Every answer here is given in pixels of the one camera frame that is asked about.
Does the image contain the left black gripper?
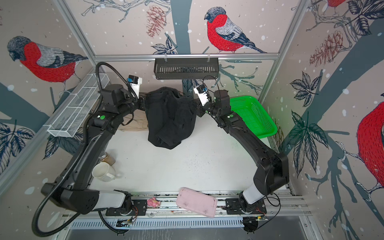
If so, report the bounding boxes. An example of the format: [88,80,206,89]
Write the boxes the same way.
[117,90,151,119]

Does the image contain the beige shorts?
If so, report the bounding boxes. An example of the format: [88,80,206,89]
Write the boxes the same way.
[118,110,148,132]

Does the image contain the green plastic basket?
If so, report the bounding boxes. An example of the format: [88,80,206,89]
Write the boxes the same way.
[230,96,278,139]

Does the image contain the black shorts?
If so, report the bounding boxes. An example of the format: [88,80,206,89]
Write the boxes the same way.
[144,87,197,150]

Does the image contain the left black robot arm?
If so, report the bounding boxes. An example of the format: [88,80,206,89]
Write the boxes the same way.
[32,78,141,237]

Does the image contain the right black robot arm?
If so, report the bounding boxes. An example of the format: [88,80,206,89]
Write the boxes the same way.
[194,84,290,213]

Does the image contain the spice jar with silver lid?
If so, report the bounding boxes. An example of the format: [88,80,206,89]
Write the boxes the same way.
[99,152,116,166]

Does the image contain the white mug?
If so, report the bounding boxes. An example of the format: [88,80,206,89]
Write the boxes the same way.
[92,162,118,182]

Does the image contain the pink plastic tray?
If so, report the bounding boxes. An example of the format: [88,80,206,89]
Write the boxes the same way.
[176,188,218,218]

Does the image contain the small pink toy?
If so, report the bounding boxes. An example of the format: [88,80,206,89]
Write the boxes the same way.
[147,197,161,208]

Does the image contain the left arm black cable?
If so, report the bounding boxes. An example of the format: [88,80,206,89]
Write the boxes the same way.
[31,61,136,238]

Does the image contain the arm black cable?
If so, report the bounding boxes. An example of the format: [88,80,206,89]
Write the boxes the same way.
[31,61,136,238]
[241,192,282,234]

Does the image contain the black hanging wire basket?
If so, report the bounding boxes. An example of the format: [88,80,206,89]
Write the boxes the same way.
[154,58,219,80]

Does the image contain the white mesh wire shelf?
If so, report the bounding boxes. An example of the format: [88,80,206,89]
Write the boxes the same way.
[48,74,100,138]

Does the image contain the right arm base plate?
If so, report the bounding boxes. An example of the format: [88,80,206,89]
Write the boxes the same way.
[223,198,267,215]

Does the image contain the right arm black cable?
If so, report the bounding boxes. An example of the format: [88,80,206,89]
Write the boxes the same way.
[241,192,282,234]

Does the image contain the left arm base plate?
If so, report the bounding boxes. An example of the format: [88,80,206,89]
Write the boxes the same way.
[106,200,148,217]

